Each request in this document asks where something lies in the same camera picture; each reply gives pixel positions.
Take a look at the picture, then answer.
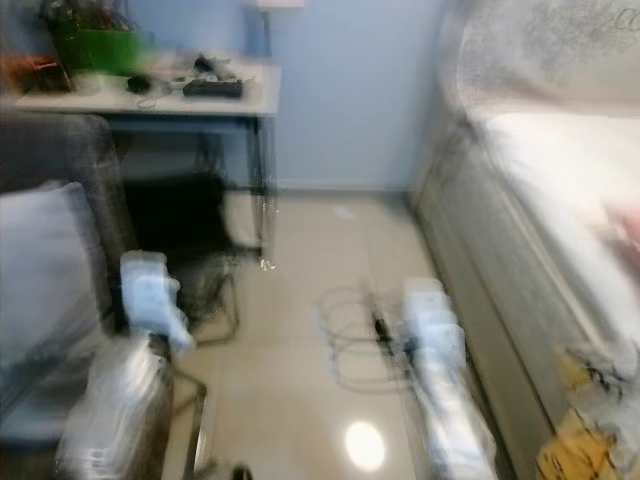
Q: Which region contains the light grey cushion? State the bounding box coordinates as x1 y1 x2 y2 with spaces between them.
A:
0 180 127 426

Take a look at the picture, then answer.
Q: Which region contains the grey quilted mattress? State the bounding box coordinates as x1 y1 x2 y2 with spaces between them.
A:
410 128 593 473

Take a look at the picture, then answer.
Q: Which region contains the pink pillow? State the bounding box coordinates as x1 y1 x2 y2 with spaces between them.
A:
603 198 640 256

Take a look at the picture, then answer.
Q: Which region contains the white ornament-print headboard cover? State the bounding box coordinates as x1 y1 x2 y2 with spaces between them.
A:
453 0 640 113

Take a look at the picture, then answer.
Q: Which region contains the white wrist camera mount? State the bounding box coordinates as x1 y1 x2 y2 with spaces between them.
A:
399 277 468 367
119 249 194 353

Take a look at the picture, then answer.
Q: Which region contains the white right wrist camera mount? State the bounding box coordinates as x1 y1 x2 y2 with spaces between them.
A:
399 277 468 367

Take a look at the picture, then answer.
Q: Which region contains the dark grey armchair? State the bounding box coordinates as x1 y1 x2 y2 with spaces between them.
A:
0 112 138 476

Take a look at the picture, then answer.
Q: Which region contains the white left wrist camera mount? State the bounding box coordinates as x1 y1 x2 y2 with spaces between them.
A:
119 249 194 353

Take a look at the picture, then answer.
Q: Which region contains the yellow cartoon egg blanket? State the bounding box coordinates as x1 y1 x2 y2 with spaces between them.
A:
535 343 640 480

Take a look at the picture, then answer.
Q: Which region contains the white desk with black legs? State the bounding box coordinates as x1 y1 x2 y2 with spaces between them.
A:
5 60 284 269

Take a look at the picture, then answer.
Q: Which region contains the green basket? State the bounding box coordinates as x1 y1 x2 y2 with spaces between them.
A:
58 26 153 77

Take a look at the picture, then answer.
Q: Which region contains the orange box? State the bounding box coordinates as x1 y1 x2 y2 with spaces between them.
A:
5 54 74 97

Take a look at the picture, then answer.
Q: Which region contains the flat black device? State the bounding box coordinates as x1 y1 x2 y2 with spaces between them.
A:
181 77 247 100

